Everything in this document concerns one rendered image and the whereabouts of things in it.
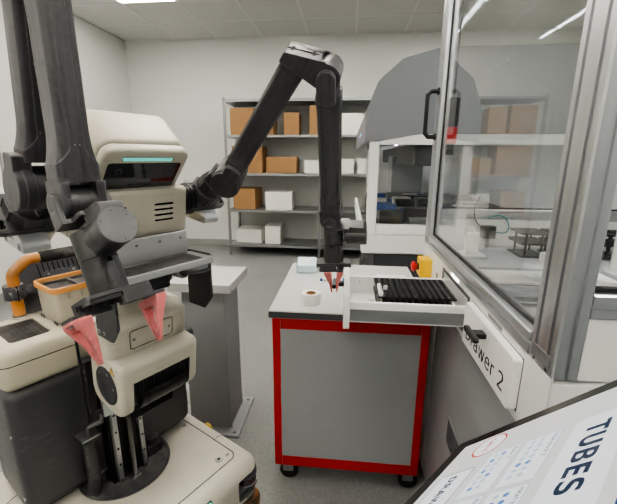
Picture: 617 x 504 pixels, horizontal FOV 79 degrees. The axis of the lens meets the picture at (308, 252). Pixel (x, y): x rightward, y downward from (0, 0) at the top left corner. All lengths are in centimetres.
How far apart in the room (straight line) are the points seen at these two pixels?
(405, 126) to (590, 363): 143
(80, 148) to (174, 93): 521
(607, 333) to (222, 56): 539
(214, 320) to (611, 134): 151
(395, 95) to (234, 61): 391
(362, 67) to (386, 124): 350
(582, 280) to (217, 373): 154
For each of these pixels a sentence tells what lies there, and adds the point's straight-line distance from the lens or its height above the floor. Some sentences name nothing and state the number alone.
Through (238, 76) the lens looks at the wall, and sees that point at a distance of 559.
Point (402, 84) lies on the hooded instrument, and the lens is 196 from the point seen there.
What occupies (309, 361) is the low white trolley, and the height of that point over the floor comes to 56.
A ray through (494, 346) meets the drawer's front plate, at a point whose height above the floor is 91.
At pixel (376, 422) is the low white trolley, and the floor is 32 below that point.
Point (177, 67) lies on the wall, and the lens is 590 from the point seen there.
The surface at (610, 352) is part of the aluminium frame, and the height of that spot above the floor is 100.
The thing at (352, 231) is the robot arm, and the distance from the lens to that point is 107.
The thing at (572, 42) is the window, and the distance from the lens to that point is 80.
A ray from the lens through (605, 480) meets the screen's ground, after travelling 27.
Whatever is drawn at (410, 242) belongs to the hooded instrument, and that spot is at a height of 87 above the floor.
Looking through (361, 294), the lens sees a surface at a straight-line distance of 129.
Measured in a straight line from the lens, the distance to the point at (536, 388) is 79.
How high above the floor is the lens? 129
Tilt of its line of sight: 14 degrees down
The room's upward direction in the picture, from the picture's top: straight up
